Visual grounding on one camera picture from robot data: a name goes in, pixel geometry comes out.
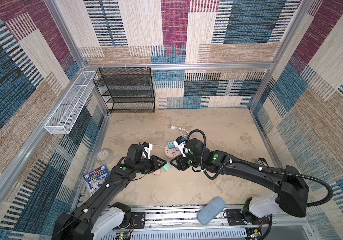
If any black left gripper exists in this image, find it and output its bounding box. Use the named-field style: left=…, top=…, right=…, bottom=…
left=134, top=155, right=166, bottom=174

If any green plug adapter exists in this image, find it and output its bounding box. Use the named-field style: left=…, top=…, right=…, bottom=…
left=161, top=162, right=171, bottom=172

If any teal plug adapter cube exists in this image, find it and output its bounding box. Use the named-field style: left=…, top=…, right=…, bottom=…
left=167, top=142, right=175, bottom=149

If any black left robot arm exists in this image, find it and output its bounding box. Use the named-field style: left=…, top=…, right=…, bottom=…
left=51, top=143, right=167, bottom=240

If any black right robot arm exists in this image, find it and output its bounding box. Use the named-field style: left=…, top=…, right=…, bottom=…
left=170, top=130, right=333, bottom=218

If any pink plug adapter cube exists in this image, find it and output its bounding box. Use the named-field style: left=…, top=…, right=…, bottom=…
left=152, top=169, right=162, bottom=176

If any pink round power strip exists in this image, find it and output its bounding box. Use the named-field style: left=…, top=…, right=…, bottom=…
left=164, top=146, right=181, bottom=160

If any clear tape roll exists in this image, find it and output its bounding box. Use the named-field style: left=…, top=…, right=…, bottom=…
left=96, top=149, right=114, bottom=165

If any blue printed booklet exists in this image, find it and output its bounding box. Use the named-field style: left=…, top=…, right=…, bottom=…
left=83, top=165, right=109, bottom=195

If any silver stapler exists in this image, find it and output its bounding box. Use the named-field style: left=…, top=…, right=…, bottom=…
left=251, top=158, right=269, bottom=167

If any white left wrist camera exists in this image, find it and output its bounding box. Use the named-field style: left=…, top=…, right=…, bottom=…
left=141, top=142, right=153, bottom=160

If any white power strip cable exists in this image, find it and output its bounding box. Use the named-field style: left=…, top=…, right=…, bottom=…
left=170, top=124, right=190, bottom=138

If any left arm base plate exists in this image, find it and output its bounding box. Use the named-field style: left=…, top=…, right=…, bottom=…
left=113, top=212, right=146, bottom=230

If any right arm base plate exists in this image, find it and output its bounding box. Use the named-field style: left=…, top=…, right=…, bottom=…
left=223, top=209, right=270, bottom=226

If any black wire shelf rack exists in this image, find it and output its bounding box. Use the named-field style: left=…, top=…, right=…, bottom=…
left=94, top=67, right=155, bottom=114

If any white wire mesh basket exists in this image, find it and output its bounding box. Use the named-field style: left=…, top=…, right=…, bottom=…
left=38, top=71, right=96, bottom=135

